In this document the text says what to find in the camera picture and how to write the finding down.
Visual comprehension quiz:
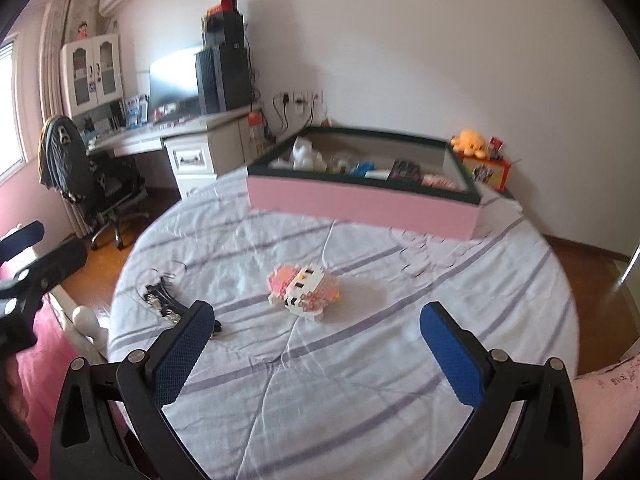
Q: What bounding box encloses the white desk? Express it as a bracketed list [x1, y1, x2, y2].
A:
[87, 105, 263, 201]

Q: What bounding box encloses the black speaker box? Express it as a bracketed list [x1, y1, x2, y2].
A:
[201, 10, 246, 48]

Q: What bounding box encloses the white wall socket row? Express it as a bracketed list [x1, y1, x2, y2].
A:
[277, 89, 323, 108]

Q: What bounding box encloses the window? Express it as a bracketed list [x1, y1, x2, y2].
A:
[0, 37, 26, 181]

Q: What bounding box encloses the dark jacket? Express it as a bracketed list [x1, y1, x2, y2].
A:
[39, 115, 93, 196]

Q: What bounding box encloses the person's left hand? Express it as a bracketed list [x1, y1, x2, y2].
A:
[2, 359, 32, 424]

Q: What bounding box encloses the pink blanket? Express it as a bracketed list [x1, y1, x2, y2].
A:
[0, 260, 101, 461]

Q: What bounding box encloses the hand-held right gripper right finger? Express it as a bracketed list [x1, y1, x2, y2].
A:
[420, 302, 583, 480]

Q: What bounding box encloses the black computer monitor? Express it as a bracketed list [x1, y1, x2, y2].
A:
[149, 46, 201, 111]

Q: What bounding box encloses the pink bedding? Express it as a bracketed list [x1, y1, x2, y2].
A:
[570, 352, 640, 480]

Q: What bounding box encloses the white astronaut figurine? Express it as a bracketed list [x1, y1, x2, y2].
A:
[291, 137, 317, 170]

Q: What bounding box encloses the black remote control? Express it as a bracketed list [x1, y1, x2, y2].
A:
[390, 159, 420, 182]

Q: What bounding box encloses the black power cable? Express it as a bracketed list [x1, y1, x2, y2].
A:
[272, 92, 291, 136]

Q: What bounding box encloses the red tin box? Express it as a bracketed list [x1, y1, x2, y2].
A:
[460, 152, 512, 192]

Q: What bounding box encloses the white bed frame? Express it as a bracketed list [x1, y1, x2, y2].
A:
[47, 285, 111, 363]

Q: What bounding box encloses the black computer tower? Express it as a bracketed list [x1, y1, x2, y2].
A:
[195, 42, 252, 115]

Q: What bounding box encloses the black office chair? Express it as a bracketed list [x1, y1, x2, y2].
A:
[39, 115, 151, 251]

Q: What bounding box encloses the red capped bottle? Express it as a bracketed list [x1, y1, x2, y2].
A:
[247, 111, 266, 157]

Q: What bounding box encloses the white glass door cabinet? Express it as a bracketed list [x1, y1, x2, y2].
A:
[60, 33, 125, 121]

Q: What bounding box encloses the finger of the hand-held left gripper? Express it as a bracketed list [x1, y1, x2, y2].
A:
[0, 221, 45, 263]
[0, 238, 89, 307]

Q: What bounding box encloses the blue box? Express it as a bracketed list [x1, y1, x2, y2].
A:
[124, 95, 150, 128]

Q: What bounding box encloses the orange octopus plush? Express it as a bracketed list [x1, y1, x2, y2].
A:
[450, 130, 488, 158]

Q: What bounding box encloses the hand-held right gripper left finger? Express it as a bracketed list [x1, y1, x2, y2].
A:
[50, 301, 216, 480]

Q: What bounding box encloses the black beaded hair clip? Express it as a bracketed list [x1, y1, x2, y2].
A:
[142, 272, 223, 340]

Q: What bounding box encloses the round table with striped cloth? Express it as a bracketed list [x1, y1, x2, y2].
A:
[107, 167, 581, 480]

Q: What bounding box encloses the pink building block toy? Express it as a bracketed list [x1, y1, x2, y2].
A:
[267, 265, 342, 317]

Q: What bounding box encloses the pink storage box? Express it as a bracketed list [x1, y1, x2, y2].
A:
[246, 126, 485, 241]

